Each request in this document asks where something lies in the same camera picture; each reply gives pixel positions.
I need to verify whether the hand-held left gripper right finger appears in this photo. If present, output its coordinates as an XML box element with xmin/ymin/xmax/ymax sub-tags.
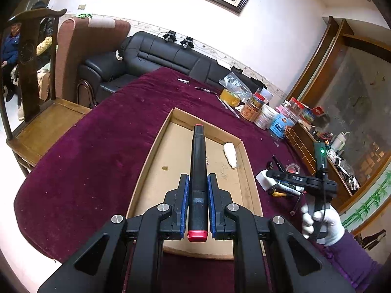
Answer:
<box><xmin>207</xmin><ymin>173</ymin><xmax>357</xmax><ymax>293</ymax></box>

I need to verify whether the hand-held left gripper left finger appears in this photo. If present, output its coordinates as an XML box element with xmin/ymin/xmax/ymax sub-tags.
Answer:
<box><xmin>37</xmin><ymin>173</ymin><xmax>190</xmax><ymax>293</ymax></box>

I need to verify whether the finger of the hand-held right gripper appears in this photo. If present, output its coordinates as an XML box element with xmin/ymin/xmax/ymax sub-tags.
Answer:
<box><xmin>265</xmin><ymin>170</ymin><xmax>309</xmax><ymax>190</ymax></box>

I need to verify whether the black marker with red caps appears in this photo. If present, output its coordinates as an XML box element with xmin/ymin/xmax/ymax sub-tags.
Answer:
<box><xmin>187</xmin><ymin>124</ymin><xmax>210</xmax><ymax>242</ymax></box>

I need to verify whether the shallow cardboard tray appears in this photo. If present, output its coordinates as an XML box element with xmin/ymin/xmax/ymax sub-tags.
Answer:
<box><xmin>126</xmin><ymin>107</ymin><xmax>264</xmax><ymax>260</ymax></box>

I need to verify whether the person's right forearm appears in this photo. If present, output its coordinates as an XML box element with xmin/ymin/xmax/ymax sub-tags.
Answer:
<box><xmin>315</xmin><ymin>230</ymin><xmax>384</xmax><ymax>293</ymax></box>

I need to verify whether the person's right hand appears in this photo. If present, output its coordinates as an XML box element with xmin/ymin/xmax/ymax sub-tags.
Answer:
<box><xmin>300</xmin><ymin>194</ymin><xmax>346</xmax><ymax>247</ymax></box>

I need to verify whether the wooden side cabinet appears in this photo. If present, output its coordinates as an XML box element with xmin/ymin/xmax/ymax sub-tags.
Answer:
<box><xmin>285</xmin><ymin>119</ymin><xmax>364</xmax><ymax>214</ymax></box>

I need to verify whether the blue label jar pink lid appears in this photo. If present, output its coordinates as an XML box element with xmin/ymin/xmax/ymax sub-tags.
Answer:
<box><xmin>269</xmin><ymin>105</ymin><xmax>297</xmax><ymax>139</ymax></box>

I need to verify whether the small white plastic bottle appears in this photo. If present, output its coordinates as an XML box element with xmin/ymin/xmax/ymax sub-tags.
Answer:
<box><xmin>223</xmin><ymin>142</ymin><xmax>238</xmax><ymax>169</ymax></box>

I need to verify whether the white plastic jar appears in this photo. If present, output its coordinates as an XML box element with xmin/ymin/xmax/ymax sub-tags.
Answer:
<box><xmin>254</xmin><ymin>105</ymin><xmax>279</xmax><ymax>129</ymax></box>

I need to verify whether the clear jar with red lid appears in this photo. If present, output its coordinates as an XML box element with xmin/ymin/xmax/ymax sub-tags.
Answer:
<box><xmin>287</xmin><ymin>97</ymin><xmax>307</xmax><ymax>119</ymax></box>

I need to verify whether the orange jar with red lid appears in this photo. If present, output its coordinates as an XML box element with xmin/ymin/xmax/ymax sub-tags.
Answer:
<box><xmin>240</xmin><ymin>93</ymin><xmax>266</xmax><ymax>122</ymax></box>

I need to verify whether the thin white stick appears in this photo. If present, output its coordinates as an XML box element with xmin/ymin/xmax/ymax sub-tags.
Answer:
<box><xmin>217</xmin><ymin>94</ymin><xmax>240</xmax><ymax>119</ymax></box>

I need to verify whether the clear plastic bag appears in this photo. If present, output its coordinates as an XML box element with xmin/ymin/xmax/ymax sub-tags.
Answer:
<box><xmin>219</xmin><ymin>72</ymin><xmax>252</xmax><ymax>98</ymax></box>

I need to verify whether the wooden sideboard with clutter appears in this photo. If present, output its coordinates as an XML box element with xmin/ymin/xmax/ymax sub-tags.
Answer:
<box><xmin>287</xmin><ymin>17</ymin><xmax>391</xmax><ymax>190</ymax></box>

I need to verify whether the black leather sofa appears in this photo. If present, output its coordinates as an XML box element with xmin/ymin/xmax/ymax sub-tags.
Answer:
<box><xmin>77</xmin><ymin>31</ymin><xmax>260</xmax><ymax>104</ymax></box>

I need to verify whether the dark wooden chair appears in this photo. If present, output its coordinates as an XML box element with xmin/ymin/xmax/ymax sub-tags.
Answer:
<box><xmin>0</xmin><ymin>9</ymin><xmax>92</xmax><ymax>176</ymax></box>

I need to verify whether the brown upholstered armchair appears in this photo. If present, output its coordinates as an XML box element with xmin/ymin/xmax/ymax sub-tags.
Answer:
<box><xmin>55</xmin><ymin>17</ymin><xmax>131</xmax><ymax>104</ymax></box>

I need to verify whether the bamboo wall poster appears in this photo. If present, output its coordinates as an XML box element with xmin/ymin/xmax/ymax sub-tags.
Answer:
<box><xmin>340</xmin><ymin>171</ymin><xmax>391</xmax><ymax>235</ymax></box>

